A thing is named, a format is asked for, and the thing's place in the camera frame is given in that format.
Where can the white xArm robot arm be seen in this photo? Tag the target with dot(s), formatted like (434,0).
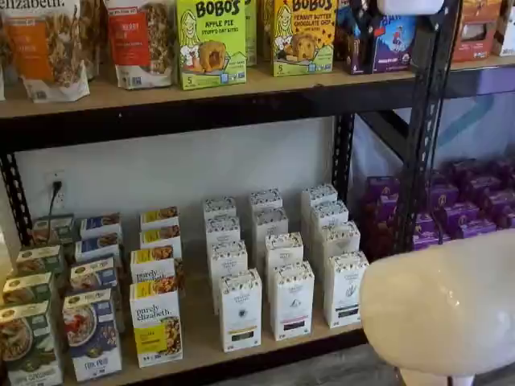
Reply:
(442,301)

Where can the green oatmeal box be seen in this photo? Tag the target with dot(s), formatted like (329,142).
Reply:
(28,346)
(28,287)
(54,229)
(40,259)

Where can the orange snack box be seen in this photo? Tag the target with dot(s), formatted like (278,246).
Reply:
(475,32)

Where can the yellow Bobo's peanut butter box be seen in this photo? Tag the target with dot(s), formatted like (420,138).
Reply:
(301,40)

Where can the green Bobo's apple pie box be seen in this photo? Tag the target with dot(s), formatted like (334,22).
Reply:
(211,48)
(250,36)

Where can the white tea box pink strip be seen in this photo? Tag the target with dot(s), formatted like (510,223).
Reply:
(291,305)
(265,198)
(271,221)
(283,249)

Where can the white rounded plastic housing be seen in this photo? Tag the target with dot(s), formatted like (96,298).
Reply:
(410,6)

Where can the white tea box yellow strip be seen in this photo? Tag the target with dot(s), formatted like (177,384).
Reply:
(240,317)
(227,257)
(219,207)
(222,231)

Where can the blue purple ZBar box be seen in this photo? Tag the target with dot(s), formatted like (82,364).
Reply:
(344,24)
(394,40)

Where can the white tea box green strip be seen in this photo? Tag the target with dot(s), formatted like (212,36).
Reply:
(344,293)
(319,193)
(329,211)
(338,237)

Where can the white snack box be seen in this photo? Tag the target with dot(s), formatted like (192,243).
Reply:
(507,28)

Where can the purple snack box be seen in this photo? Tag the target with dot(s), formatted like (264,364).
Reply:
(499,201)
(426,227)
(460,213)
(507,217)
(476,228)
(382,188)
(442,196)
(380,213)
(482,187)

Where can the white yellow granola box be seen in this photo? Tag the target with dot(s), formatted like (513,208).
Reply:
(160,217)
(161,237)
(153,265)
(155,325)

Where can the black metal shelf rack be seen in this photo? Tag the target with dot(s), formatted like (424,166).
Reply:
(479,80)
(161,128)

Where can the blue oatmeal box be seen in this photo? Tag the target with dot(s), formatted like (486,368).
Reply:
(92,337)
(100,225)
(98,247)
(94,273)

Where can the granola bag red label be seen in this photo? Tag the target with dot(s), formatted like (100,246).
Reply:
(133,40)

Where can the granola bag orange label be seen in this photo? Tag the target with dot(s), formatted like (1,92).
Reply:
(92,40)
(40,52)

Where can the white wall power outlet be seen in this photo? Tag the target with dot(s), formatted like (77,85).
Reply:
(56,177)

